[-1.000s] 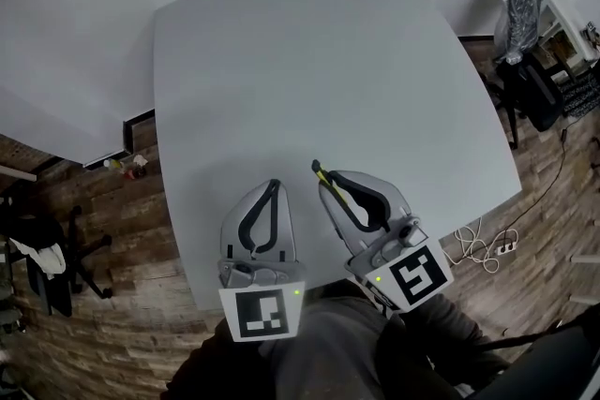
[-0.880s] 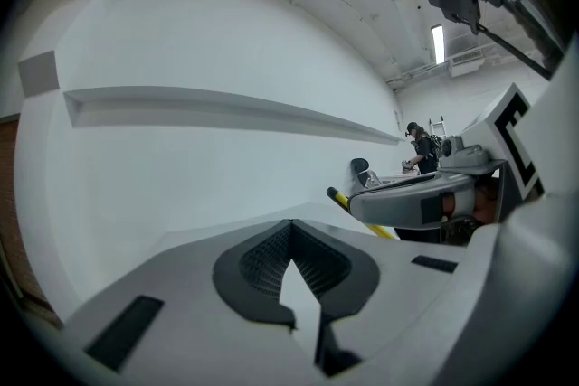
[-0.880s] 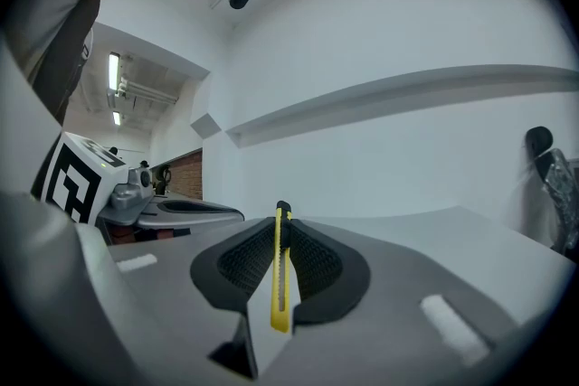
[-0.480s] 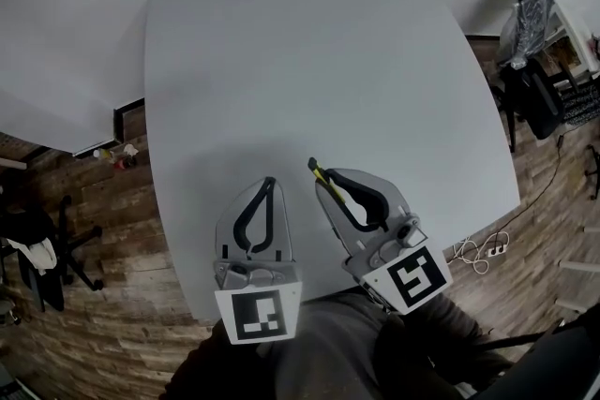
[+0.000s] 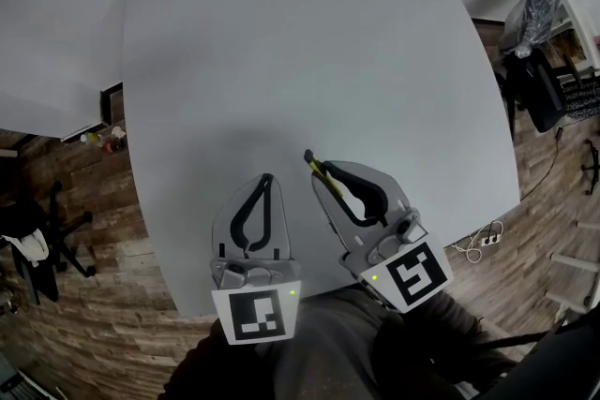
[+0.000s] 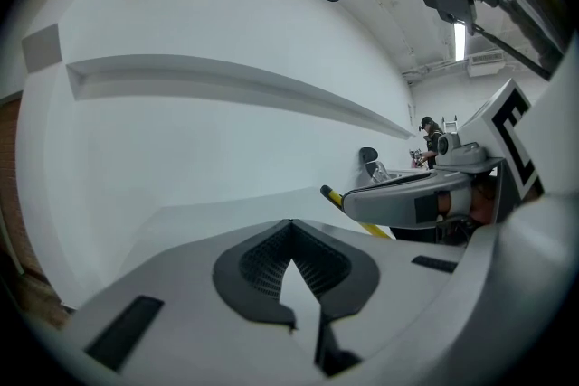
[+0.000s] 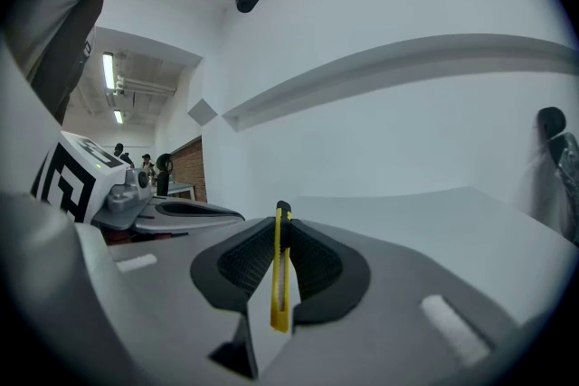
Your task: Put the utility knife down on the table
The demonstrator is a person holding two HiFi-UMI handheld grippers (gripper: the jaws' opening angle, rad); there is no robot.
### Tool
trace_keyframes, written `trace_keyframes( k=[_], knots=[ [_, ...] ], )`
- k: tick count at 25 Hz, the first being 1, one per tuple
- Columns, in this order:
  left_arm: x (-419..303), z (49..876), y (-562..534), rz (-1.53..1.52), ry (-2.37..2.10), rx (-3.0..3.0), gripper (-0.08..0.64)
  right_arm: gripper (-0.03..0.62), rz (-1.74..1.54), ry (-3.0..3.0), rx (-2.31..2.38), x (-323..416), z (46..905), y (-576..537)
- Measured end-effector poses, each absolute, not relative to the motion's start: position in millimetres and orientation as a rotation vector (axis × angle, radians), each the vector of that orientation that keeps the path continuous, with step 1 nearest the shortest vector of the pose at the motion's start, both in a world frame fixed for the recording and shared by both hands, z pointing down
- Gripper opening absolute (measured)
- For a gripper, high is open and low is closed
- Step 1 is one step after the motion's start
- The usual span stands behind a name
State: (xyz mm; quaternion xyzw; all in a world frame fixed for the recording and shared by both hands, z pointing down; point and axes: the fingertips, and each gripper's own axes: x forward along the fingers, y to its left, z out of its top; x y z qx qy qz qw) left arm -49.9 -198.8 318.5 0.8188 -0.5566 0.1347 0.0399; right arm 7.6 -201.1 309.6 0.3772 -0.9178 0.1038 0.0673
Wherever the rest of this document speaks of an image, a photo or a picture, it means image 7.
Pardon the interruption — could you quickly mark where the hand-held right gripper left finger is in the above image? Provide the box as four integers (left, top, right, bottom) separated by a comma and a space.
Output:
106, 215, 278, 386

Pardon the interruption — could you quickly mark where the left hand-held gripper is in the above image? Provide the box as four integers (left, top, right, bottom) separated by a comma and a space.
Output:
30, 129, 247, 236

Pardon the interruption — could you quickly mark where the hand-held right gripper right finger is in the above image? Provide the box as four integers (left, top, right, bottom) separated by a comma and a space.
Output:
261, 217, 527, 386

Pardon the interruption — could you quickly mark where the yellow utility knife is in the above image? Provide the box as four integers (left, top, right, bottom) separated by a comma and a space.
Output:
270, 200, 296, 334

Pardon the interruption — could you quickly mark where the pale glass table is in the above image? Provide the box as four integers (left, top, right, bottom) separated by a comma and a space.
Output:
156, 180, 196, 202

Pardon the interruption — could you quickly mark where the grey table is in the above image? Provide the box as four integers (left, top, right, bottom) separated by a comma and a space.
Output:
289, 184, 572, 327

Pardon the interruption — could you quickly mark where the white ceiling pipe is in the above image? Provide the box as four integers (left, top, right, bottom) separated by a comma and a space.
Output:
114, 74, 178, 97

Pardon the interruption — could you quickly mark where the person's clothed torso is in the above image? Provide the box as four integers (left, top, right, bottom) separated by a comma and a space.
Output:
0, 0, 115, 126

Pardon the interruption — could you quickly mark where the black office chair with headrest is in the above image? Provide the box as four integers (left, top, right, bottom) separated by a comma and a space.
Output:
536, 106, 579, 248

